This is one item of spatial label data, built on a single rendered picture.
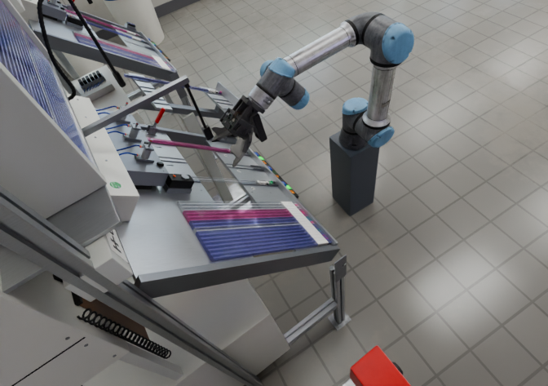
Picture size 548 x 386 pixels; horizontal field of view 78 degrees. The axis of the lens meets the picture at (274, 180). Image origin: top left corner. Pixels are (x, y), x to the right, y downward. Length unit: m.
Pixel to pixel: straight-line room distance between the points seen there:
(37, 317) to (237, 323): 0.72
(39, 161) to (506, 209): 2.20
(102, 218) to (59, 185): 0.09
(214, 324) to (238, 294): 0.13
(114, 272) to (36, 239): 0.15
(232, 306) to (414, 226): 1.23
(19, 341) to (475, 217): 2.08
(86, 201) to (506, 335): 1.83
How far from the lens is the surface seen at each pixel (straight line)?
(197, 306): 1.36
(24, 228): 0.52
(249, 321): 1.29
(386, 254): 2.03
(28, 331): 0.77
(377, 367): 1.07
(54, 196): 0.68
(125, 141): 1.09
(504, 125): 2.80
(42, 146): 0.62
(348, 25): 1.34
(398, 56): 1.30
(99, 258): 0.62
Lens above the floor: 1.83
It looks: 51 degrees down
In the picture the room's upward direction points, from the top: 15 degrees counter-clockwise
